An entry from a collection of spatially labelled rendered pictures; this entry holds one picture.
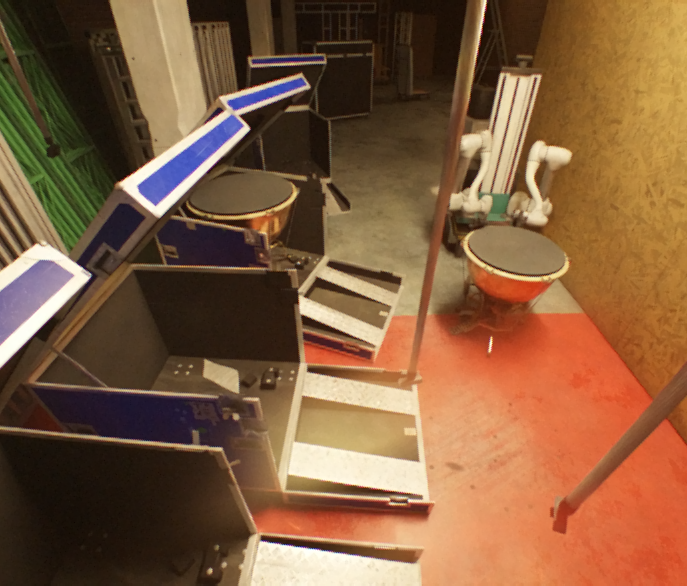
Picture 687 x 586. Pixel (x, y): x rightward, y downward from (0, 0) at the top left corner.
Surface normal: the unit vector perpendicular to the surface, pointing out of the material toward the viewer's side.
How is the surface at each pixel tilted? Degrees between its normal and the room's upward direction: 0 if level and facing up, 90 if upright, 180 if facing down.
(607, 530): 0
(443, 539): 0
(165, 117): 90
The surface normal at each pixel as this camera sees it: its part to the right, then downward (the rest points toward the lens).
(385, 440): 0.03, -0.79
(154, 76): 0.01, 0.62
